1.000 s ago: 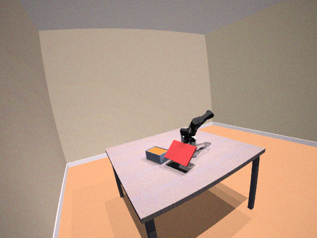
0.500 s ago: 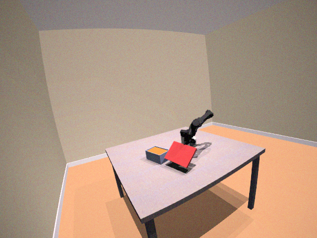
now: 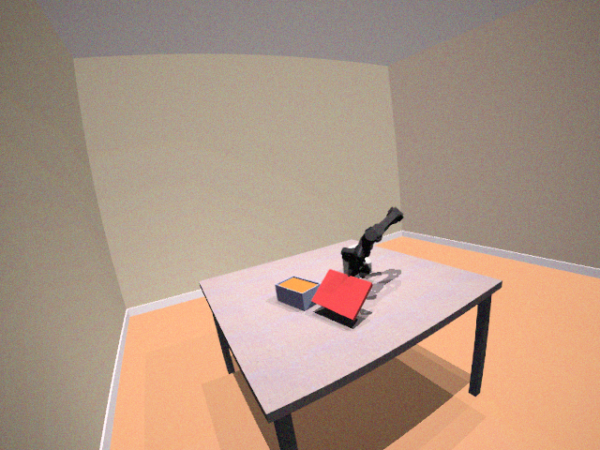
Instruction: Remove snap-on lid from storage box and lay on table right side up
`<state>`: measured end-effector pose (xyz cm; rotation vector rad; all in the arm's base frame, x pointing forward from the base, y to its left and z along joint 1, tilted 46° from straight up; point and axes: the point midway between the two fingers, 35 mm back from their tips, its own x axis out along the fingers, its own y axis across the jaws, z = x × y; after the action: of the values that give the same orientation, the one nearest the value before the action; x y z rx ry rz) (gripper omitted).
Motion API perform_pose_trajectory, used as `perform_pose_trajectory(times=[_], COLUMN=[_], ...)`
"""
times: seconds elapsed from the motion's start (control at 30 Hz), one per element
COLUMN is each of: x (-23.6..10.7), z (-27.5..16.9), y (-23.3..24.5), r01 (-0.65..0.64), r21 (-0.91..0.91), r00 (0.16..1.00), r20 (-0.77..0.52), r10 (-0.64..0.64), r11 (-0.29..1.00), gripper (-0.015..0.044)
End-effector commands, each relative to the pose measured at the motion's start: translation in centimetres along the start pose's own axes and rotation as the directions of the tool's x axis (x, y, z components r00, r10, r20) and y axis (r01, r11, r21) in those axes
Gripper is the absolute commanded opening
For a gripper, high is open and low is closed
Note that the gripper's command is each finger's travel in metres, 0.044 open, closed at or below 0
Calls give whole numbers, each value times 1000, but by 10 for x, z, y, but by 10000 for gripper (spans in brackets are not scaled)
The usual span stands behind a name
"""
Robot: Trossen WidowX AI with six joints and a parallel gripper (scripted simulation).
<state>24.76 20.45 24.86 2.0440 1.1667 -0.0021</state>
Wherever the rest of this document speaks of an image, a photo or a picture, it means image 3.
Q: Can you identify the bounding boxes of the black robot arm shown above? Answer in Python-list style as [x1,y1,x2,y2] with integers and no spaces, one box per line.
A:
[340,206,404,262]

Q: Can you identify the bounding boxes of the red rectangular lid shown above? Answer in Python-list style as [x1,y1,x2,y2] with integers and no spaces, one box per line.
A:
[312,270,373,321]

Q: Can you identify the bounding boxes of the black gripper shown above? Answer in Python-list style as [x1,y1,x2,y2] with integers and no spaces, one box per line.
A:
[342,245,371,277]

